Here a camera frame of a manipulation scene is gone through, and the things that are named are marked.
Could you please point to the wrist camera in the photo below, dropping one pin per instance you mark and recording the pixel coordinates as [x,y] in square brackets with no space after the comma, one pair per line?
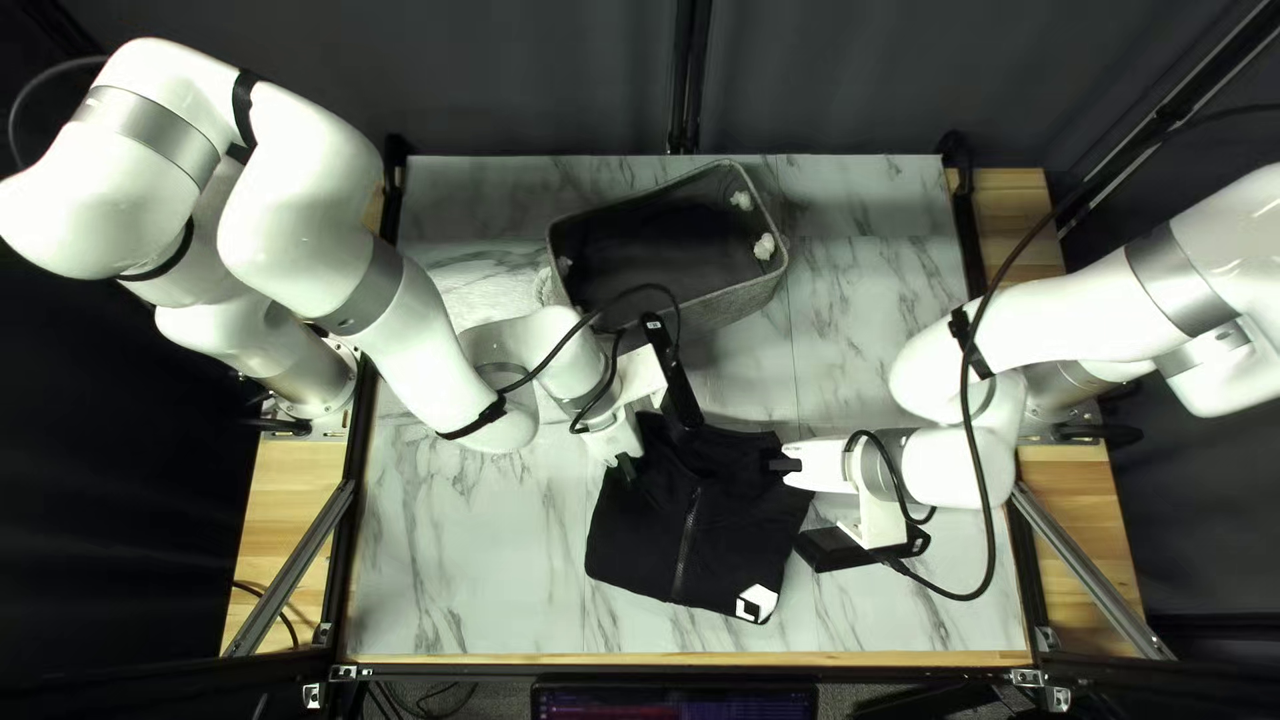
[675,385]
[850,550]

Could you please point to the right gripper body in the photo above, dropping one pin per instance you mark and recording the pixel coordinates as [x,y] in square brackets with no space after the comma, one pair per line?
[825,466]

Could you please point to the grey fabric basket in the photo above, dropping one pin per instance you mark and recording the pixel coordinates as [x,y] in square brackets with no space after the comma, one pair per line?
[700,300]

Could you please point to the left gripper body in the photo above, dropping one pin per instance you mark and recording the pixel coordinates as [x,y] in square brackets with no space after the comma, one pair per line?
[615,438]

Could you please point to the laptop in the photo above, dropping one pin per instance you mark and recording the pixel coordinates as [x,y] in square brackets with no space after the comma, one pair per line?
[670,703]

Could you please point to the black sweatshirt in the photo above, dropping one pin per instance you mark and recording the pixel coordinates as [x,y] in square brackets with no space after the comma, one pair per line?
[700,530]

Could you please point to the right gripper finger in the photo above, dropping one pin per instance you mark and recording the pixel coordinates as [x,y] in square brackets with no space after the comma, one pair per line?
[782,464]

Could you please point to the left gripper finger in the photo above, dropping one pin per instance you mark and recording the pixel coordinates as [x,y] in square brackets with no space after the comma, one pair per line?
[628,468]

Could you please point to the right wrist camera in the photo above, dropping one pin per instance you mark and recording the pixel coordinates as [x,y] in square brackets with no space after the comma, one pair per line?
[850,550]

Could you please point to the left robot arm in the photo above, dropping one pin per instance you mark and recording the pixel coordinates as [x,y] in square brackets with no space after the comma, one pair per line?
[300,200]

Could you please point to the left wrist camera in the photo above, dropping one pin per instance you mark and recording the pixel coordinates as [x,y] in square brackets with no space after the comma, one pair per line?
[675,385]

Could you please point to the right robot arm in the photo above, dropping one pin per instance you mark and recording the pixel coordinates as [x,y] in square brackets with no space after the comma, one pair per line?
[1080,310]

